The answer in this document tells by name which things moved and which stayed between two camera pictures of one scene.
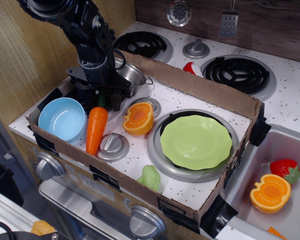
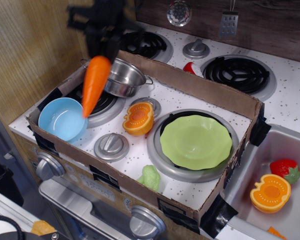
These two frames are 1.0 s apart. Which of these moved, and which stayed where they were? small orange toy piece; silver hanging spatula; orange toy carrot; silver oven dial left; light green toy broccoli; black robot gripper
Moved: black robot gripper; orange toy carrot
Stayed: small orange toy piece; silver hanging spatula; silver oven dial left; light green toy broccoli
